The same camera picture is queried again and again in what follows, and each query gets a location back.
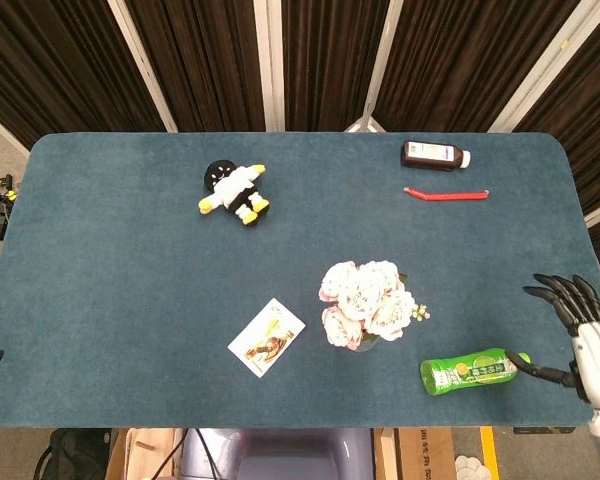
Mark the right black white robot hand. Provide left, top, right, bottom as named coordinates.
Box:
left=504, top=272, right=600, bottom=411

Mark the pink artificial flower bouquet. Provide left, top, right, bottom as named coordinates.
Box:
left=318, top=259, right=431, bottom=351

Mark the purple grey robot base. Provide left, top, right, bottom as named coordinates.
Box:
left=181, top=427, right=376, bottom=480

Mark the clear glass cup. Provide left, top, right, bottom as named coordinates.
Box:
left=352, top=333, right=382, bottom=354

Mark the black bag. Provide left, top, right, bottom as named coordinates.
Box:
left=32, top=428, right=119, bottom=480

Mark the green tea plastic bottle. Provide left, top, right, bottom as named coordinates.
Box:
left=419, top=346, right=533, bottom=398

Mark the blue felt table cloth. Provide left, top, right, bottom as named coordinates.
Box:
left=0, top=131, right=600, bottom=430

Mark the white crumpled object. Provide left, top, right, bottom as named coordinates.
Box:
left=453, top=453, right=487, bottom=480

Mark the light wooden board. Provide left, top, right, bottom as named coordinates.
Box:
left=103, top=428, right=185, bottom=480

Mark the brown cardboard box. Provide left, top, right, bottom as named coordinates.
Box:
left=373, top=427, right=457, bottom=480

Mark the red bent drinking straw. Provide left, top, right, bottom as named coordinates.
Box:
left=403, top=186, right=490, bottom=203

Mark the brown medicine bottle white cap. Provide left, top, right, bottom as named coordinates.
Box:
left=400, top=140, right=472, bottom=172

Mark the white illustrated card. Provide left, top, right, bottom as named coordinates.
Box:
left=227, top=297, right=307, bottom=378

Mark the black white plush doll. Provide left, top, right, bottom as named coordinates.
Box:
left=197, top=159, right=271, bottom=228

